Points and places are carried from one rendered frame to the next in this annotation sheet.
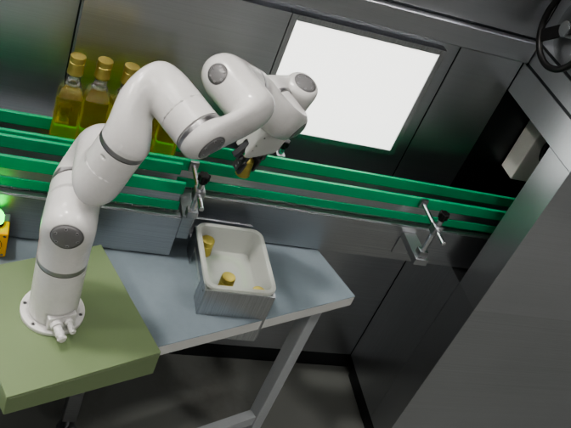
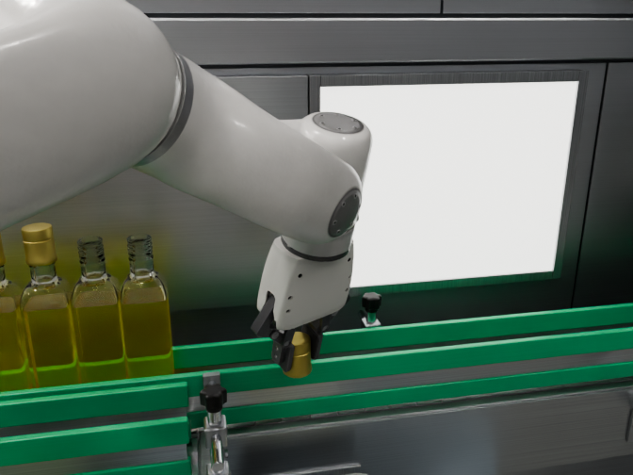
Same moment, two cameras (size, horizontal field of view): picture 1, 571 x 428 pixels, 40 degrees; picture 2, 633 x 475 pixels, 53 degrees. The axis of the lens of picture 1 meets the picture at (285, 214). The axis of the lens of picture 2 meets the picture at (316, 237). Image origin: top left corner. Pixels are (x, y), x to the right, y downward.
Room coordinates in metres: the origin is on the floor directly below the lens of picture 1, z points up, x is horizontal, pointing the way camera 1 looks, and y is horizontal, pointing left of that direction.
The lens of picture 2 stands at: (0.90, -0.06, 1.40)
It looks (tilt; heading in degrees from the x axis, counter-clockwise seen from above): 19 degrees down; 15
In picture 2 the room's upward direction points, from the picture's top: straight up
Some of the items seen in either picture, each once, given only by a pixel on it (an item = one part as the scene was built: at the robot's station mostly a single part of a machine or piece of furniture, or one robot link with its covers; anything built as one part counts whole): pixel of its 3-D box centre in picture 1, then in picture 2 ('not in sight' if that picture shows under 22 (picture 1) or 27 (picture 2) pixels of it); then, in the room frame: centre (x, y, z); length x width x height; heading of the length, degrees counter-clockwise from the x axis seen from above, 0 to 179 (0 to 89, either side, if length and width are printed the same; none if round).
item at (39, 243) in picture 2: (130, 74); (39, 243); (1.50, 0.44, 1.14); 0.04 x 0.04 x 0.04
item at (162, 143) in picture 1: (165, 138); (150, 349); (1.55, 0.34, 0.99); 0.06 x 0.06 x 0.21; 26
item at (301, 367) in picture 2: (245, 166); (297, 353); (1.54, 0.13, 1.01); 0.04 x 0.04 x 0.04
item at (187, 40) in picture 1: (261, 69); (294, 192); (1.77, 0.20, 1.15); 0.90 x 0.03 x 0.34; 116
